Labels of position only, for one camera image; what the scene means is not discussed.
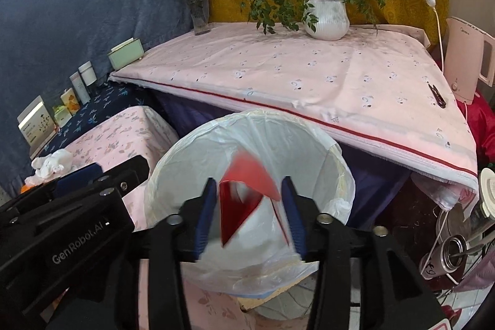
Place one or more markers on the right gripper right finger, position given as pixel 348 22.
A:
pixel 393 294

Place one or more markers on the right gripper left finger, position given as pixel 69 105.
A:
pixel 104 292

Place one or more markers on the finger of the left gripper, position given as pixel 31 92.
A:
pixel 44 193
pixel 126 176

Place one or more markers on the white tissue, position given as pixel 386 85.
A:
pixel 53 166

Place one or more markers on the white-lined trash bin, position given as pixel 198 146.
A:
pixel 250 252

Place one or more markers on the pink floral tablecloth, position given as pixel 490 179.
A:
pixel 139 130

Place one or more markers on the white open gift box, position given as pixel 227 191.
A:
pixel 37 126

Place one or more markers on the green small packet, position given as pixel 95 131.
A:
pixel 62 115

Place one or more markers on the navy floral cloth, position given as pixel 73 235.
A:
pixel 111 99

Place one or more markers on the orange patterned small box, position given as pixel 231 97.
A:
pixel 70 101

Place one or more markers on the tall white bottle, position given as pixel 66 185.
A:
pixel 80 88

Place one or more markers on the white jar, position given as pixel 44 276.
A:
pixel 88 74

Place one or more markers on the green tissue box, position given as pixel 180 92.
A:
pixel 126 53

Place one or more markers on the blue grey blanket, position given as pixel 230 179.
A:
pixel 44 42

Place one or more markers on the pink dotted bed cover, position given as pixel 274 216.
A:
pixel 368 90

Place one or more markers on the black hair clip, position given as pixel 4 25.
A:
pixel 438 97

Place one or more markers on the red cloth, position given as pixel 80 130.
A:
pixel 480 119

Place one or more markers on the pink electric kettle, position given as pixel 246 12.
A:
pixel 469 59

